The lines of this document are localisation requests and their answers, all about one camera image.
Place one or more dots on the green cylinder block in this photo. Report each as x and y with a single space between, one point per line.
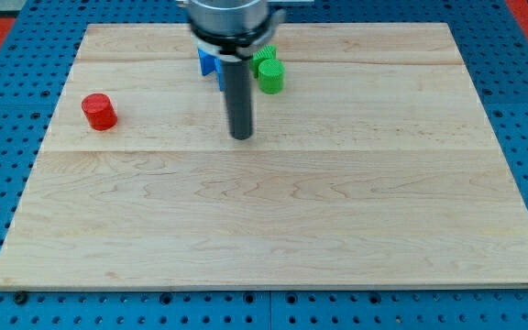
268 52
271 76

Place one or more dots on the red cylinder block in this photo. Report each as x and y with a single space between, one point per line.
99 111

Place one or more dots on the light wooden board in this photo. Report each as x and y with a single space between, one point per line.
375 168

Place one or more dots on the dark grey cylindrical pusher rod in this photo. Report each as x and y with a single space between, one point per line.
238 101

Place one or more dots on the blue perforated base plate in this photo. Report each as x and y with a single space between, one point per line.
34 63

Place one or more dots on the front green cylinder block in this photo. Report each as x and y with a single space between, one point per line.
271 76

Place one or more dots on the blue triangle block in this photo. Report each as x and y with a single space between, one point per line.
208 64

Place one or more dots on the rear green cylinder block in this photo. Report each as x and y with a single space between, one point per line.
268 52

